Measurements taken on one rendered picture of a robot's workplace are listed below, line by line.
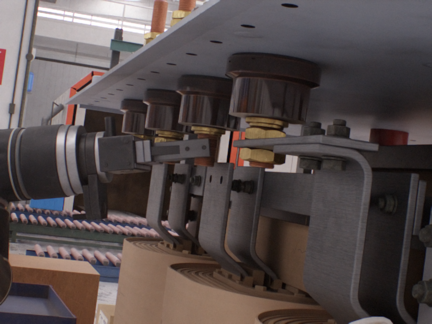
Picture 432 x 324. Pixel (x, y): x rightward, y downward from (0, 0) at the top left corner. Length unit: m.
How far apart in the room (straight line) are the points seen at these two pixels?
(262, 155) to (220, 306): 0.24
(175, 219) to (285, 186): 0.59
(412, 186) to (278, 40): 0.20
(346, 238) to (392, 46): 0.19
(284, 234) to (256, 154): 0.28
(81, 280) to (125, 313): 0.78
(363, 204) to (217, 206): 0.48
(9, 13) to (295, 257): 10.54
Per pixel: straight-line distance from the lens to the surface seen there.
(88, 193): 1.24
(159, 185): 1.63
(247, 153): 0.96
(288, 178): 1.10
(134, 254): 1.60
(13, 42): 11.54
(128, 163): 1.19
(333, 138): 0.75
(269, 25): 0.79
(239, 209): 1.26
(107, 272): 9.51
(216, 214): 1.21
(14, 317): 1.74
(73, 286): 2.40
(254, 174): 1.21
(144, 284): 1.55
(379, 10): 0.68
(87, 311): 2.41
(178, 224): 1.64
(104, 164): 1.19
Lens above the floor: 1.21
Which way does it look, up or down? 2 degrees up
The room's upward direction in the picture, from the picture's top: 7 degrees clockwise
